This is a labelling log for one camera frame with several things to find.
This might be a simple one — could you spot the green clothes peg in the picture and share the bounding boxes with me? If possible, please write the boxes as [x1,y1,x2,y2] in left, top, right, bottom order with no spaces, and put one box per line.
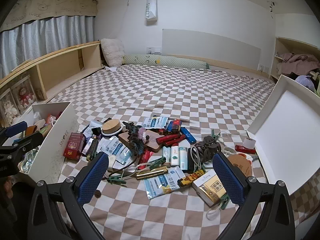
[211,129,223,142]
[145,156,167,168]
[219,195,230,209]
[106,175,127,184]

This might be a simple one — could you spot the dark green lighter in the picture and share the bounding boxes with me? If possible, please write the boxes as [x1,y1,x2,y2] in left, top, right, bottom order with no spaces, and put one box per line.
[86,139,99,162]

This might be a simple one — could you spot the yellow black snack bar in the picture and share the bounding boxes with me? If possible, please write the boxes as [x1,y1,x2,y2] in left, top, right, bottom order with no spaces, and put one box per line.
[180,169,206,188]

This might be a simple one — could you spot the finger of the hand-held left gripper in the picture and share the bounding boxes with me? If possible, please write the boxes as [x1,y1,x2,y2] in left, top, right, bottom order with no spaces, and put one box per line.
[9,131,45,157]
[0,121,28,140]

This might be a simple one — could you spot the grey curtain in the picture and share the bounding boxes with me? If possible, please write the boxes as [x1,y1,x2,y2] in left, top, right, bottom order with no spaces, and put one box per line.
[0,15,97,73]

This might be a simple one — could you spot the orange brown card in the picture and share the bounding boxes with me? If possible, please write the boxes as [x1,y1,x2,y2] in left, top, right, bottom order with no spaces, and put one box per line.
[25,125,38,137]

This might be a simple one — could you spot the wooden corner shelf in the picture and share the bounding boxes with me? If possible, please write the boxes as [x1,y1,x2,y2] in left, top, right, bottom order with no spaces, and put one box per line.
[269,36,320,93]

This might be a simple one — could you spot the white tape roll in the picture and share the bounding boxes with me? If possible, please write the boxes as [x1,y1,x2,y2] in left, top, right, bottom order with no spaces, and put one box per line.
[244,137,256,150]

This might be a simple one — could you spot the brown braided cord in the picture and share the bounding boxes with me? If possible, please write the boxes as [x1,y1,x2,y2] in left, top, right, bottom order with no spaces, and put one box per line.
[107,155,140,178]

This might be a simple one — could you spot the gold white pack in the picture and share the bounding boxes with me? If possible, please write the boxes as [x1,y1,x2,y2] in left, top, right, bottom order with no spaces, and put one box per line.
[192,175,227,207]

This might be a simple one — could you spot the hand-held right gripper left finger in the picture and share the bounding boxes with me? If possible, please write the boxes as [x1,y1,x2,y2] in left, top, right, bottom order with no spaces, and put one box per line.
[27,151,110,240]

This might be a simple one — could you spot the checkered bed sheet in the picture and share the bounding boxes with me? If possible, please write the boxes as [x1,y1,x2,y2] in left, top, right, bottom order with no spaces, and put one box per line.
[42,64,320,240]

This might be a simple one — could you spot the white headboard panel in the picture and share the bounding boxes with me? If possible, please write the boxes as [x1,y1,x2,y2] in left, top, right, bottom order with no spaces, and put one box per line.
[162,29,262,71]

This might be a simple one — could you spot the green bolster pillow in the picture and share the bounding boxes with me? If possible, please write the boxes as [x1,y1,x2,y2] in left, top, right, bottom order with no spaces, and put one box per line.
[122,54,212,70]

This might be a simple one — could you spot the beige printed valance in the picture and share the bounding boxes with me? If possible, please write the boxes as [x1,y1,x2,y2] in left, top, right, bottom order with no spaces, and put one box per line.
[0,0,98,33]

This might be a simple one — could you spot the wooden lid with white ring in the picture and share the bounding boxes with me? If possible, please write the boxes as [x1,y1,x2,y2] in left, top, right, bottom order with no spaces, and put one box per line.
[101,121,125,137]

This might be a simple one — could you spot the blue white sachet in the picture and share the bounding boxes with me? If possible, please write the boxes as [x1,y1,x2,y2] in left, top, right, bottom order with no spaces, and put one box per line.
[143,166,185,200]
[81,120,104,135]
[100,136,137,172]
[154,116,168,128]
[142,117,158,130]

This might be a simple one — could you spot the red doll display case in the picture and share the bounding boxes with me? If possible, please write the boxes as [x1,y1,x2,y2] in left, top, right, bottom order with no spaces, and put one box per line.
[11,79,38,115]

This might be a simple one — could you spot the white fluffy pillow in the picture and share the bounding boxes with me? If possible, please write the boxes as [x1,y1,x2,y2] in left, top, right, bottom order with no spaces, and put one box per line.
[100,38,125,67]

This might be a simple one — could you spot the gold metal bar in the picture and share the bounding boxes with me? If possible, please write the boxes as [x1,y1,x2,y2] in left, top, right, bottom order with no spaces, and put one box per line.
[136,167,168,180]

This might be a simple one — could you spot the white green tube box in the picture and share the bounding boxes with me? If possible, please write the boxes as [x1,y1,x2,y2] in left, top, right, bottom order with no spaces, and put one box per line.
[162,146,171,167]

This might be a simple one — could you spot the red stick packets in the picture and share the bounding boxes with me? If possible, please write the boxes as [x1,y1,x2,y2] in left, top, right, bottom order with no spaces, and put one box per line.
[139,150,153,165]

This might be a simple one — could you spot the pink clothes pile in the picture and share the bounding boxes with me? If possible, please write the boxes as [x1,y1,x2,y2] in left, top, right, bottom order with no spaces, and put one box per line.
[276,52,320,77]

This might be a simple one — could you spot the wooden bedside shelf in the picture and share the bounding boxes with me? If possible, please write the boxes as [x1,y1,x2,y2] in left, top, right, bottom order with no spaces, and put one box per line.
[0,41,103,128]

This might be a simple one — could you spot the black white cable coil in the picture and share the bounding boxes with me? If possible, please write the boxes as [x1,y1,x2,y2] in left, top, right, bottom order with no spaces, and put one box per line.
[187,147,200,173]

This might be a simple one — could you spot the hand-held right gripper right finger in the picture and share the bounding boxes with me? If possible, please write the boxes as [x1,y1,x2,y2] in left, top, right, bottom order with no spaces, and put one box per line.
[212,152,295,240]

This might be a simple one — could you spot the red snack packets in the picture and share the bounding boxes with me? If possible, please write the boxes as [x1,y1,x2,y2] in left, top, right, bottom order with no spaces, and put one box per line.
[156,134,185,143]

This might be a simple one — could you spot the crocheted yarn scrunchie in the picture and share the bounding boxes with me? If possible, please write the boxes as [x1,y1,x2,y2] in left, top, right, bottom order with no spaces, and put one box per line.
[122,121,150,155]

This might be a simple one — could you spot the purple plush toy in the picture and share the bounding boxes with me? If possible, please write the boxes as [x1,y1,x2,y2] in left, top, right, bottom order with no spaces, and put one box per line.
[295,75,315,90]

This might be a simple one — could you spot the white lidded storage box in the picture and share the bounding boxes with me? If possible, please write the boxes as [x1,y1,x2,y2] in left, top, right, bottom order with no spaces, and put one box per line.
[246,74,320,193]

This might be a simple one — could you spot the small red box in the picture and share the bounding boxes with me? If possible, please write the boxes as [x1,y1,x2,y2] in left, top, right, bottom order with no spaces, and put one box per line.
[235,145,255,155]

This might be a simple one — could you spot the brown cardboard box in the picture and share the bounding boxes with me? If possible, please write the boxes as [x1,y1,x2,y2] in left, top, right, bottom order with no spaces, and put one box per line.
[118,129,163,153]

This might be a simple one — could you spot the white doll display case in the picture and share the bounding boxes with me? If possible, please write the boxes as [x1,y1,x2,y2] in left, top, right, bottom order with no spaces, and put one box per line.
[0,92,20,128]

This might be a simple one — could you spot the white hanging bag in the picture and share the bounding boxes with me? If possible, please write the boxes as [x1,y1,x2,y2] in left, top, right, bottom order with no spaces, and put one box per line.
[145,0,158,26]

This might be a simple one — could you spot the white cord loop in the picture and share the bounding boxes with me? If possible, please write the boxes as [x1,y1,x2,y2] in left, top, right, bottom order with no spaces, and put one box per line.
[206,201,225,222]

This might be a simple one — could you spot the round wooden coaster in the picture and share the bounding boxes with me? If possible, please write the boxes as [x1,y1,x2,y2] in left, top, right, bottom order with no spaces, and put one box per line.
[227,154,253,178]

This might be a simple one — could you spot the purple white small box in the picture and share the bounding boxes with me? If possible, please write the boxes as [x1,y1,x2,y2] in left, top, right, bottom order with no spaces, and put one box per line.
[82,137,93,155]

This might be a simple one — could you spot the blue lighter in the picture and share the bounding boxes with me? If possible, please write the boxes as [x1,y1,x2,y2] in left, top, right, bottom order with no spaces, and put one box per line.
[180,127,197,144]

